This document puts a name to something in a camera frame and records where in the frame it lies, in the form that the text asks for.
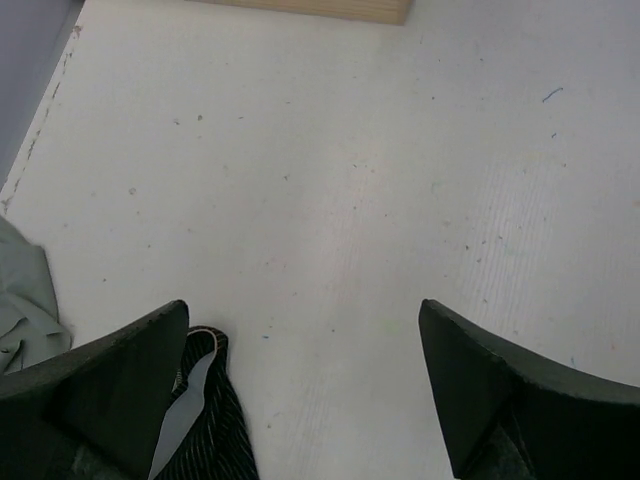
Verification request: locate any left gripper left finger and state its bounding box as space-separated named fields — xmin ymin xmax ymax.
xmin=1 ymin=300 xmax=189 ymax=479

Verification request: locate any black striped underwear grey waistband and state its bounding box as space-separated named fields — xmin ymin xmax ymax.
xmin=149 ymin=326 xmax=259 ymax=479

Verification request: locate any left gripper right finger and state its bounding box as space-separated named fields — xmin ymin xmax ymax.
xmin=418 ymin=300 xmax=639 ymax=479

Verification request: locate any wooden compartment tray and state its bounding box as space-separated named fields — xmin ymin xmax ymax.
xmin=207 ymin=0 xmax=413 ymax=25

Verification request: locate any grey crumpled underwear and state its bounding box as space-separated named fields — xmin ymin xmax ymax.
xmin=1 ymin=219 xmax=72 ymax=375

